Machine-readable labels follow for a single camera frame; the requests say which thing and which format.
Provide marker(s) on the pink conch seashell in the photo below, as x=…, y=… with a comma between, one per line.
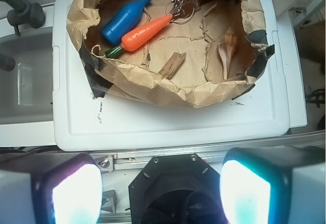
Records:
x=227, y=49

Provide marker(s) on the orange plastic toy carrot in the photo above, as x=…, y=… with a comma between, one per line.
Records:
x=139, y=36

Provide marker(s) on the white plastic bin lid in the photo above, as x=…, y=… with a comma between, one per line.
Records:
x=85, y=123

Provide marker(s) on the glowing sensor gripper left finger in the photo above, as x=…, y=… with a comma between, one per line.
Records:
x=50, y=188

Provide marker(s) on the brown paper bag tray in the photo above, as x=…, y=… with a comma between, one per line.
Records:
x=199, y=81

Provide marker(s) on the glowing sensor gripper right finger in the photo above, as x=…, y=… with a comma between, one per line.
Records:
x=281, y=184

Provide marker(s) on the brown wood chip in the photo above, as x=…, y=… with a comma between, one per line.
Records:
x=172, y=65

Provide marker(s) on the black octagonal mount plate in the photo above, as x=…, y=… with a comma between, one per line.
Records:
x=176, y=189

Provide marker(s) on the clear plastic storage bin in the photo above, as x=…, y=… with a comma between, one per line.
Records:
x=26, y=91

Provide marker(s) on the silver key bunch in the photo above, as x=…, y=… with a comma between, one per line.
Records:
x=183, y=10

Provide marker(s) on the blue plastic toy bottle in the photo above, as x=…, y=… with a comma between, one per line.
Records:
x=123, y=21

